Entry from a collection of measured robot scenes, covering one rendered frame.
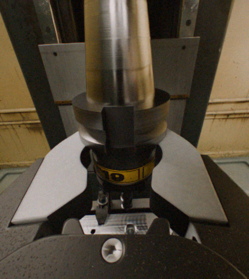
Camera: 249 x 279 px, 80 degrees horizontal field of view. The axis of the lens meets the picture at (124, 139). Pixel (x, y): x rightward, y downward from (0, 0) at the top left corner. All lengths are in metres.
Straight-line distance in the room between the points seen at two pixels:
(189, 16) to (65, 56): 0.37
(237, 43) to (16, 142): 1.51
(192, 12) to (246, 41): 0.61
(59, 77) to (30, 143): 0.80
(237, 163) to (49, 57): 1.39
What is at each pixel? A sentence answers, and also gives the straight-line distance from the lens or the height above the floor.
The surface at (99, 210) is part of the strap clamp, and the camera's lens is 0.47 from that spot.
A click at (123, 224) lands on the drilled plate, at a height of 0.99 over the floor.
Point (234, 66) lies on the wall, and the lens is 1.13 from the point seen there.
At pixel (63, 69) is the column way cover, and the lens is 0.55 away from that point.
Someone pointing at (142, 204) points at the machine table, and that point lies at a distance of 0.60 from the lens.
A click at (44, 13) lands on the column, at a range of 0.58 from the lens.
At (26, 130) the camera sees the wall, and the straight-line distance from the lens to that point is 1.23.
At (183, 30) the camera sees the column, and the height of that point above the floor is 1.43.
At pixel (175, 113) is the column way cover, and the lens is 0.60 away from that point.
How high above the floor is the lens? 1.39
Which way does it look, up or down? 31 degrees down
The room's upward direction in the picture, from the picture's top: 3 degrees counter-clockwise
